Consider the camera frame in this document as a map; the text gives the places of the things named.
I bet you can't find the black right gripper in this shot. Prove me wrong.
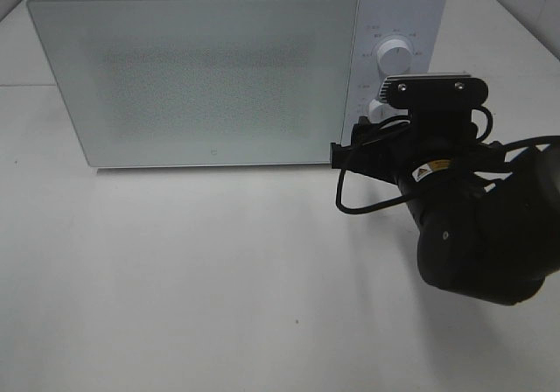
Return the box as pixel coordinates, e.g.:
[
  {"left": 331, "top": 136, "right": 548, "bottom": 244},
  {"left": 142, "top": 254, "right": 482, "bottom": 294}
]
[{"left": 331, "top": 115, "right": 503, "bottom": 191}]

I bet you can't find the white timer knob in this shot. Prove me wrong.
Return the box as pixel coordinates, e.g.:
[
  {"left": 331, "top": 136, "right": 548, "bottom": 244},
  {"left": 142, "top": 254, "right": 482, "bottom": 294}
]
[{"left": 368, "top": 99, "right": 390, "bottom": 123}]

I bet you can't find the white microwave door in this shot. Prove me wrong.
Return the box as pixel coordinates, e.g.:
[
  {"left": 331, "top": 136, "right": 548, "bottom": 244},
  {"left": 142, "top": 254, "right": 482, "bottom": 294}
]
[{"left": 28, "top": 0, "right": 357, "bottom": 168}]

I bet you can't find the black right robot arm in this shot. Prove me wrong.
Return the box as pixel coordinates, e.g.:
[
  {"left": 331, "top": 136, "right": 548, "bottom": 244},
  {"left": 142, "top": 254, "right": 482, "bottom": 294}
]
[{"left": 330, "top": 112, "right": 559, "bottom": 305}]

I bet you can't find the upper white power knob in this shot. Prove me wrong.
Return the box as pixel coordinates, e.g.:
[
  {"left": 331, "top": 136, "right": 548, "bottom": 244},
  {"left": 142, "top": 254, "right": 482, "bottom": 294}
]
[{"left": 376, "top": 36, "right": 413, "bottom": 76}]

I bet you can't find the white microwave oven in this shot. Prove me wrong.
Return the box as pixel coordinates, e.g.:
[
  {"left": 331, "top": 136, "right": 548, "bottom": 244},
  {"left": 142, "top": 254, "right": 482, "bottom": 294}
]
[{"left": 25, "top": 0, "right": 447, "bottom": 171}]

